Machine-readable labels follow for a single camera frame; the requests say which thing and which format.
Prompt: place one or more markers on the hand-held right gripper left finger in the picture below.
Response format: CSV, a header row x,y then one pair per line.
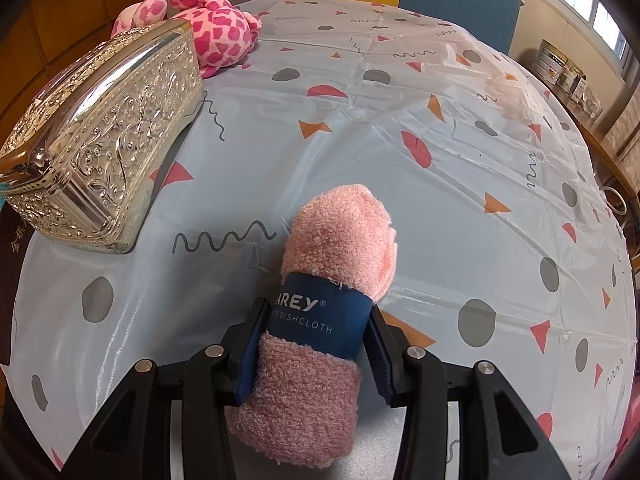
x,y
250,355

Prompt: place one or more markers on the wooden desk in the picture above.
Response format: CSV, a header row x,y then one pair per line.
x,y
605,150

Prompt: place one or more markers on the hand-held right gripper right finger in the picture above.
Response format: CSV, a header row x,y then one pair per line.
x,y
380,360

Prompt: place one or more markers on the pink spotted plush toy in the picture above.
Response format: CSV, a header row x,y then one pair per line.
x,y
215,30

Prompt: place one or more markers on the window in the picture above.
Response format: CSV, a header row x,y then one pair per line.
x,y
595,0

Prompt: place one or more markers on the wooden wardrobe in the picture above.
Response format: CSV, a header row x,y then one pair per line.
x,y
60,15

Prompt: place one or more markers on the pink dishcloth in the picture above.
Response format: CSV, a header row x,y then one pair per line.
x,y
335,240

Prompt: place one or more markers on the patterned curtain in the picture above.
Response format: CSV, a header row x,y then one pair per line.
x,y
625,125

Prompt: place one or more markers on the silver ornate tissue box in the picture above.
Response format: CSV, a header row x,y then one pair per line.
x,y
115,150

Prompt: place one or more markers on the clear plastic container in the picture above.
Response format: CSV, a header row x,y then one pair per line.
x,y
591,104

